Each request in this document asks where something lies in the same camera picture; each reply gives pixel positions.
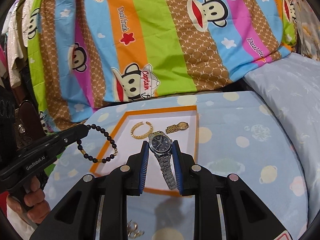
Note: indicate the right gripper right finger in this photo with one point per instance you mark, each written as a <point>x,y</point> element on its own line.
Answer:
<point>182,165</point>

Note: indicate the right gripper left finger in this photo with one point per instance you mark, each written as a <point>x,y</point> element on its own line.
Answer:
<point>138,164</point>

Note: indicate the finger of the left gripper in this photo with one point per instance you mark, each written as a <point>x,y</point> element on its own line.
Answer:
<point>79,132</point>

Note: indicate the orange white jewelry tray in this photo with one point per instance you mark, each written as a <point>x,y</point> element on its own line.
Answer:
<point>159,127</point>

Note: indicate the person's left hand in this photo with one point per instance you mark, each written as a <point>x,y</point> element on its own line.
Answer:
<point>34,199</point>

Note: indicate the gold wrist watch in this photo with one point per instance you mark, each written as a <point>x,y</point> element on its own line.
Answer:
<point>181,126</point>

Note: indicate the black electric fan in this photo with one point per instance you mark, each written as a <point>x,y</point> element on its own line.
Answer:
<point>28,127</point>

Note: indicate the white sleeve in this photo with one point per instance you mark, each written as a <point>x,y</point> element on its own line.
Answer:
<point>19,224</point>

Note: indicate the gold earrings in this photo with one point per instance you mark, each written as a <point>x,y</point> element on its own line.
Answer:
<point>133,231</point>

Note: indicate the colourful monkey cartoon blanket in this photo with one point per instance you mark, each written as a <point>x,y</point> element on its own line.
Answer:
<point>87,54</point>

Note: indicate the hanging white clothes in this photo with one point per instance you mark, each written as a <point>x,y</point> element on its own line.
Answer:
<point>20,26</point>

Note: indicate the light blue patterned pillow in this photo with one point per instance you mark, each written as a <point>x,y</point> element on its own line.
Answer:
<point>290,87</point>

